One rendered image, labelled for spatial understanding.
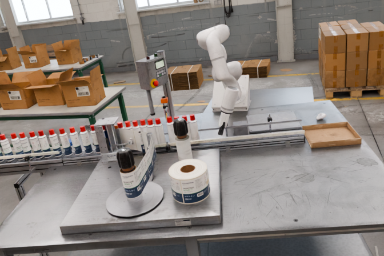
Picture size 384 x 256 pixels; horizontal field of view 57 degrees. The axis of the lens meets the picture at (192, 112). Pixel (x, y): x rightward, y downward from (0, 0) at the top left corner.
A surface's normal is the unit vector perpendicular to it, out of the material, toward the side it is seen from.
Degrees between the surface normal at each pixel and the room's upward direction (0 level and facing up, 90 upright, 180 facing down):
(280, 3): 90
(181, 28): 90
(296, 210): 0
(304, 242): 1
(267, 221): 0
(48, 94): 90
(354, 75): 87
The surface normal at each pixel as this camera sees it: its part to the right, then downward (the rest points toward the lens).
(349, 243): -0.15, -0.92
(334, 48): -0.22, 0.40
